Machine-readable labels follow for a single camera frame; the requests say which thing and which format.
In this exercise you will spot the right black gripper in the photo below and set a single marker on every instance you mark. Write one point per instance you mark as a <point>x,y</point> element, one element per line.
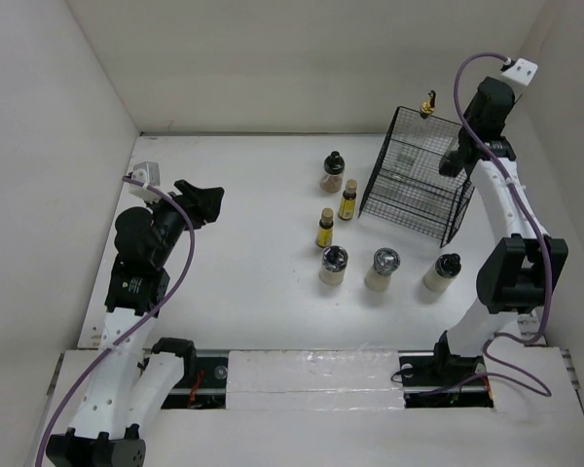
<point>468,108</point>

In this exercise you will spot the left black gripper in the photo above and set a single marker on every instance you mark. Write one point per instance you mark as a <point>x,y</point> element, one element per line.
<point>206,207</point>

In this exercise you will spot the oil bottle with dark contents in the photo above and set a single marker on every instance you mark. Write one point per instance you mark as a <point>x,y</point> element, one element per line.
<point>450,164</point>

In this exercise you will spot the clear oil bottle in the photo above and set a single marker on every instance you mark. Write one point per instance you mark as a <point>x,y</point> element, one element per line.
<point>412,129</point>

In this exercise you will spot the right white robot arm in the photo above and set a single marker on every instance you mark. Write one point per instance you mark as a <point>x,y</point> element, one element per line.
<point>522,271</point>

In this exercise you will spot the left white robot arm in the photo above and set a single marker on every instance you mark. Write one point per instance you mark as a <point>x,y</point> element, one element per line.
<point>102,418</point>

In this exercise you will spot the right white powder jar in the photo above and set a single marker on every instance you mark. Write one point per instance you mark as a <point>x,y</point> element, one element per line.
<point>442,273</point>

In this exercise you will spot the white powder jar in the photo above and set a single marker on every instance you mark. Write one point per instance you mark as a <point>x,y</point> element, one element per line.
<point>386,261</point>
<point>442,273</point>
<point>333,268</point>

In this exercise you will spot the near yellow label brown bottle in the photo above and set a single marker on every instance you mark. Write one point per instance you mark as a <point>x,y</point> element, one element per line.
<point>324,236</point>

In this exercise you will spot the yellow label brown bottle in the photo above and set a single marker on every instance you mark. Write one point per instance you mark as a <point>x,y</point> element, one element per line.
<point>324,236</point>
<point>348,201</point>

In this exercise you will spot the brown spice jar black lid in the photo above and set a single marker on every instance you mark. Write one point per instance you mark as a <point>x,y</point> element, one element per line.
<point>334,168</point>

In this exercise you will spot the middle white powder jar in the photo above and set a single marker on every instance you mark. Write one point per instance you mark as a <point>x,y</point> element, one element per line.
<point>386,261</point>

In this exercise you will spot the far yellow label brown bottle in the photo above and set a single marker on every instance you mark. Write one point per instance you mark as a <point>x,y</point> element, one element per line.
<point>348,201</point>

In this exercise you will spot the left white powder jar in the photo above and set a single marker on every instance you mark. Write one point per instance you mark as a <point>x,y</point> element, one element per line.
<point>333,268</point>

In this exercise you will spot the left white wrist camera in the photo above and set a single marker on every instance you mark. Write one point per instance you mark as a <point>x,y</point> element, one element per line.
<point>148,174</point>

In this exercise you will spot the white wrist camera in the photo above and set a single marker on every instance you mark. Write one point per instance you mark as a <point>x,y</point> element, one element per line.
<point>148,174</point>
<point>518,72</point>

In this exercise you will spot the black wire basket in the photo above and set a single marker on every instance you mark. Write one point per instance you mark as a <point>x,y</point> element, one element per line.
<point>421,200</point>

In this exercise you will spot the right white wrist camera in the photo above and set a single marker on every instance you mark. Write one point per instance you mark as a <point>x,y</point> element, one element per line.
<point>518,72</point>

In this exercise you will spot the metal mounting rail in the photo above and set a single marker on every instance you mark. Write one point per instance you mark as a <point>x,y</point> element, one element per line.
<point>369,380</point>

